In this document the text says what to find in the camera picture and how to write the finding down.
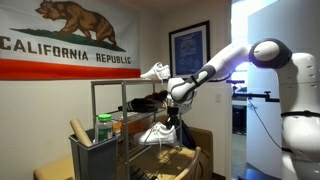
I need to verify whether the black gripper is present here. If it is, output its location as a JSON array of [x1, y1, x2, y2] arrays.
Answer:
[[166, 105, 181, 131]]

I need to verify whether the white sneaker with lace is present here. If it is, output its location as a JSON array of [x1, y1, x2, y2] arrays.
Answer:
[[137, 121, 178, 146]]

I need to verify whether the gray metal shoe rack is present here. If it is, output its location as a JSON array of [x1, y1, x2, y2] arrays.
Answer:
[[90, 78, 184, 180]]

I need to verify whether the black backpack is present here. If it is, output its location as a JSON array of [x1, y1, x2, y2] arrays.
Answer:
[[179, 119, 198, 150]]

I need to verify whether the dark sneaker white sole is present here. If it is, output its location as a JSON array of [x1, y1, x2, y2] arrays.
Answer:
[[144, 89, 168, 103]]

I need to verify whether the black sandal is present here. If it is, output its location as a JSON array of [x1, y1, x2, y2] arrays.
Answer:
[[117, 97, 158, 113]]

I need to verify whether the wooden chair back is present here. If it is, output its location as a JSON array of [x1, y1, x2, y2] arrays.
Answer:
[[172, 146, 203, 180]]

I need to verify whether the black rounded object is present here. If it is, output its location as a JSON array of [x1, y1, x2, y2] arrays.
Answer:
[[129, 165, 158, 180]]

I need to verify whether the green lid clear bottle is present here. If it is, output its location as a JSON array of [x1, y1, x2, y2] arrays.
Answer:
[[94, 113, 114, 144]]

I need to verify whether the black framed blue picture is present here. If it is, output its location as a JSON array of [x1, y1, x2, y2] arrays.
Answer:
[[168, 20, 212, 81]]

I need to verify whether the gray plastic bin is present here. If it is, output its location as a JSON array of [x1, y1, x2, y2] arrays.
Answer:
[[68, 128, 118, 180]]

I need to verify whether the brown cardboard tube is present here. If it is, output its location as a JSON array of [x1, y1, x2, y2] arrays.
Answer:
[[69, 118, 94, 148]]

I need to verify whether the California Republic flag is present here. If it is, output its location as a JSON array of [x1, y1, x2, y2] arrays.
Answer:
[[0, 0, 142, 81]]

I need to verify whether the black camera stand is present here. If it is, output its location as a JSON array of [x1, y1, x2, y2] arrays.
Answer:
[[226, 79, 280, 104]]

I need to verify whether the thin black hanging cable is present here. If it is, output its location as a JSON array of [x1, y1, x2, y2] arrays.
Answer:
[[247, 98, 284, 150]]

